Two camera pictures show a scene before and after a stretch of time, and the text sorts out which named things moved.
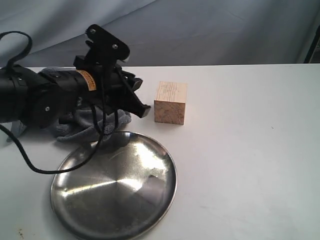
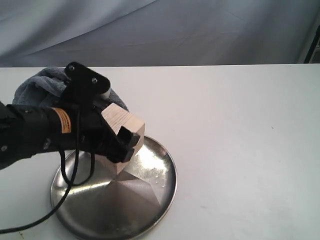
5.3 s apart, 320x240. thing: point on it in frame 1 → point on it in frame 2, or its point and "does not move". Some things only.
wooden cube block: (170, 103) → (117, 116)
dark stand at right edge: (313, 55) does not move
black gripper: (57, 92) → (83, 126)
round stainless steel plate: (126, 192) does not move
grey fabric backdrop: (168, 32) does not move
